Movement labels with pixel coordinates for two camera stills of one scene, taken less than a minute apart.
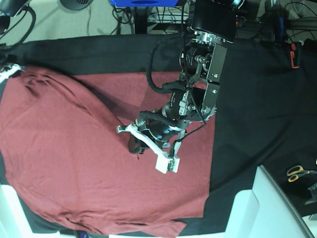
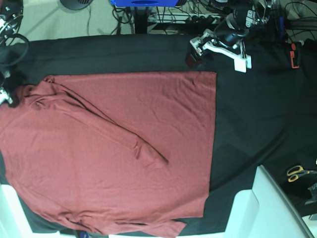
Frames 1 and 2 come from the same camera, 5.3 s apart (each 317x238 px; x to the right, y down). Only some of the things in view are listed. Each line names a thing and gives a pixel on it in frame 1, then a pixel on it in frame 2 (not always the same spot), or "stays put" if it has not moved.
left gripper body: x=7 y=70 → x=4 y=96
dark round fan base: x=77 y=5 stays put
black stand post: x=140 y=20 stays put
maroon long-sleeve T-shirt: x=67 y=167 stays put
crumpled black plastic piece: x=313 y=190 stays put
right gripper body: x=162 y=134 → x=242 y=61
